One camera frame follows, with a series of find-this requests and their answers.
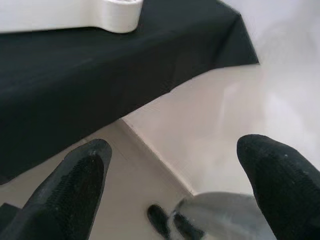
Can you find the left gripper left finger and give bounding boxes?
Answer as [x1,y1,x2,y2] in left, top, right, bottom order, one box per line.
[0,138,113,240]

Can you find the dark robot left foot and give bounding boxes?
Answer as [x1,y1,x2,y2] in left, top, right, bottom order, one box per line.
[146,204,169,237]

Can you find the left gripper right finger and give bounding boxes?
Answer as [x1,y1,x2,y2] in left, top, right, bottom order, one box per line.
[235,133,320,240]

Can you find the dark robot right foot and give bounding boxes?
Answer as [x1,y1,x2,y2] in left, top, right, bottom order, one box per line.
[173,212,205,240]

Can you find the dark robot foot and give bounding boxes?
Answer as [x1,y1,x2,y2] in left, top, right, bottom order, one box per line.
[173,212,205,240]
[146,204,169,237]

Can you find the black tablecloth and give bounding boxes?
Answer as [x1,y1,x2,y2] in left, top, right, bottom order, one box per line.
[0,0,260,186]

